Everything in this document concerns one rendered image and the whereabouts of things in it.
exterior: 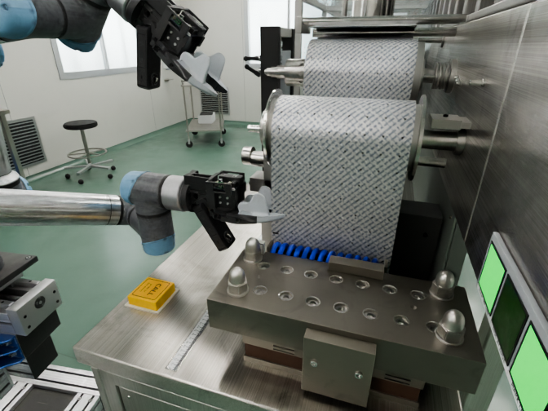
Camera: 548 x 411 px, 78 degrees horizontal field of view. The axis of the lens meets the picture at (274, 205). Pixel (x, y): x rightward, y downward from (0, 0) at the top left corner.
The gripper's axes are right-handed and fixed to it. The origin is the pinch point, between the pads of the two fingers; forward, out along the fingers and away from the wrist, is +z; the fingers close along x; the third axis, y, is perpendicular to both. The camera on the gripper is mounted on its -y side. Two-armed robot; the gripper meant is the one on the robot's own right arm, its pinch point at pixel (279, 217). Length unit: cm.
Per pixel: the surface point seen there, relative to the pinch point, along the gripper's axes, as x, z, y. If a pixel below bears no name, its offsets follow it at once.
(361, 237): -0.3, 16.1, -1.6
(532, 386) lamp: -36.7, 29.7, 9.3
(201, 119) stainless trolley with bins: 427, -259, -77
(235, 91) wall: 556, -257, -49
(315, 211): -0.2, 7.3, 2.4
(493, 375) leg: 13, 51, -41
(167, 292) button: -9.3, -22.1, -17.1
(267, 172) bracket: 7.0, -4.8, 6.4
